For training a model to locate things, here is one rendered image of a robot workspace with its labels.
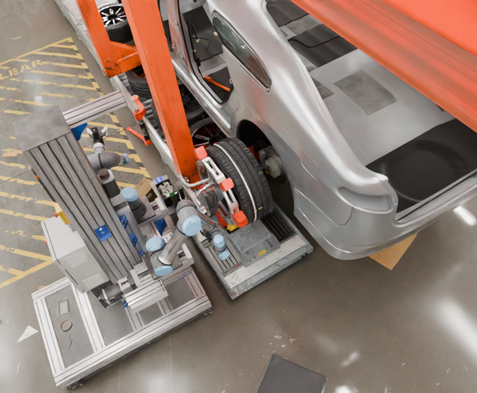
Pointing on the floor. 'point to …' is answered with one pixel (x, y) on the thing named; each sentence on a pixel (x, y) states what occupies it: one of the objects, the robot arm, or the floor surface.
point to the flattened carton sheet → (387, 257)
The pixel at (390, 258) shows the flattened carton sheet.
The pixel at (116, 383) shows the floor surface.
